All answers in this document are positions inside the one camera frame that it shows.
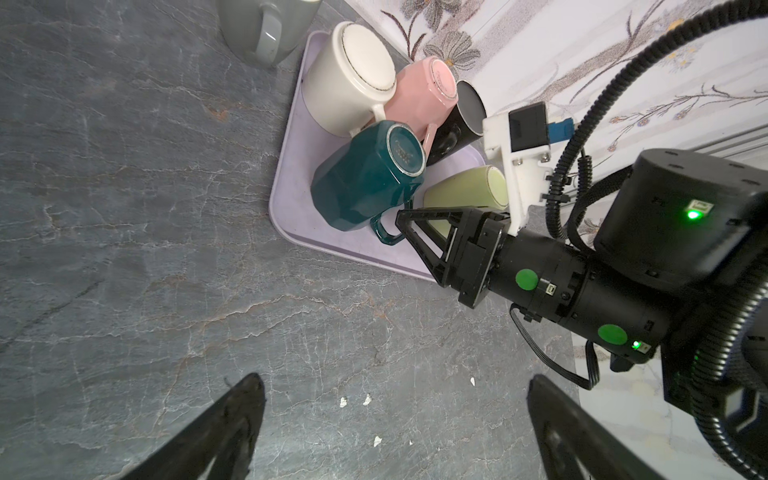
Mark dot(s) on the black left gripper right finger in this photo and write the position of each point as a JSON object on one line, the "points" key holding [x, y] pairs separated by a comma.
{"points": [[572, 444]]}

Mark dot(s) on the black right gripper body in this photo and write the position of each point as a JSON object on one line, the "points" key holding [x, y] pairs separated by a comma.
{"points": [[474, 238]]}

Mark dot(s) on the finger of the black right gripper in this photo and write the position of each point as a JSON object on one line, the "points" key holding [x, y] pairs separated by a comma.
{"points": [[440, 237]]}

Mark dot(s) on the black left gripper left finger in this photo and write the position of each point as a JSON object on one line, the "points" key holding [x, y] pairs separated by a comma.
{"points": [[218, 444]]}

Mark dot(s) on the dark green ceramic mug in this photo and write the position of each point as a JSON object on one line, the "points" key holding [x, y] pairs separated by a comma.
{"points": [[381, 168]]}

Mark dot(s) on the grey ceramic mug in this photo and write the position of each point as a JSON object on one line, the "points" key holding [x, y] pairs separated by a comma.
{"points": [[262, 33]]}

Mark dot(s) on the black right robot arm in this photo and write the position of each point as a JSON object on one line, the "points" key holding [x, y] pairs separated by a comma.
{"points": [[666, 256]]}

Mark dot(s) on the light green ceramic mug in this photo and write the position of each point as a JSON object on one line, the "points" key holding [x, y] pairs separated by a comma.
{"points": [[480, 187]]}

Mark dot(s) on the black ceramic mug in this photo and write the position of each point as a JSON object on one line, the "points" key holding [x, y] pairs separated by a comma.
{"points": [[462, 127]]}

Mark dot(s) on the pink ceramic mug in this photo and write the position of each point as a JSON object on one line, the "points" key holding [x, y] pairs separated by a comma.
{"points": [[425, 95]]}

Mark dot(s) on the white ceramic mug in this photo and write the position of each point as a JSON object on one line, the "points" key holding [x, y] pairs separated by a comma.
{"points": [[350, 81]]}

